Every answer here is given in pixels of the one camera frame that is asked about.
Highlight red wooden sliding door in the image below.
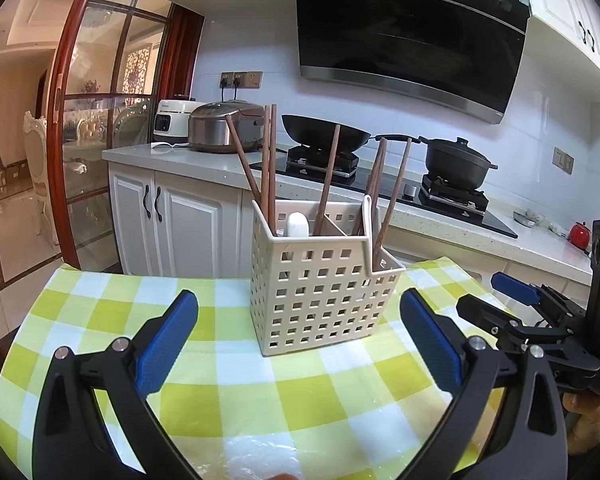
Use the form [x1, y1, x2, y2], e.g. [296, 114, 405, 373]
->
[0, 0, 206, 356]

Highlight gold wall socket row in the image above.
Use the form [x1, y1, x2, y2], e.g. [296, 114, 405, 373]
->
[220, 70, 263, 88]

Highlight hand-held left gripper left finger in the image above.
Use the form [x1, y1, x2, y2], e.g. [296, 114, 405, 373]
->
[32, 289, 200, 480]

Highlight cream perforated utensil basket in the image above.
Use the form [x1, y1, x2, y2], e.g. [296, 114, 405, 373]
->
[251, 195, 407, 357]

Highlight white carved chair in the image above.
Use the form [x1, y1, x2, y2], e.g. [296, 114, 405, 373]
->
[22, 110, 61, 246]

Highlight green checked tablecloth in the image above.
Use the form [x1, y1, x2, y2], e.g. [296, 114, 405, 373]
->
[0, 255, 531, 480]

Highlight small metal dish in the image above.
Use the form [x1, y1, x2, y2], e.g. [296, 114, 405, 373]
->
[512, 208, 546, 228]

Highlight silver rice cooker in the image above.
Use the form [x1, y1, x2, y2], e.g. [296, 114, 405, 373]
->
[188, 101, 266, 153]

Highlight person's right hand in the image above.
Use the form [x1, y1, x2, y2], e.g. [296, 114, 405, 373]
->
[562, 392, 600, 456]

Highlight stone countertop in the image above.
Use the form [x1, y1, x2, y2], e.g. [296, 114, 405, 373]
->
[102, 142, 596, 281]

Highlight black range hood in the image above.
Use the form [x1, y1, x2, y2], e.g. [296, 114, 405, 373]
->
[294, 0, 532, 125]

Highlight black glass gas stove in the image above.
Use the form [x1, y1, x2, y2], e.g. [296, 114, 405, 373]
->
[250, 145, 519, 239]

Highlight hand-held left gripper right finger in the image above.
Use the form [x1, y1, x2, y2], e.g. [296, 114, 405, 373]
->
[400, 288, 569, 480]

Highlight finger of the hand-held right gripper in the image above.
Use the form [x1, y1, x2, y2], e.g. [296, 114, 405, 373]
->
[456, 294, 520, 335]
[491, 272, 583, 313]

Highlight black wok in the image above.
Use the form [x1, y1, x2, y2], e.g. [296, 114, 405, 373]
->
[281, 114, 422, 152]

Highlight white kitchen appliance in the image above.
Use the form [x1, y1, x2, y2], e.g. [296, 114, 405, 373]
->
[153, 98, 208, 143]

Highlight white lower cabinets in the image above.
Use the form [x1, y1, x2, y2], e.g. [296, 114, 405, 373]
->
[107, 160, 596, 311]

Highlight stack of cardboard boxes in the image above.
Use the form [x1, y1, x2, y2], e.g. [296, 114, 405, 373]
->
[0, 157, 31, 196]

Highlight black lidded pot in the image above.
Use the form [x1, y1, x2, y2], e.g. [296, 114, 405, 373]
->
[419, 136, 499, 188]

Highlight white ceramic spoon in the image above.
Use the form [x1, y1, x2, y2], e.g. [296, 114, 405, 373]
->
[361, 194, 381, 225]
[286, 211, 311, 238]

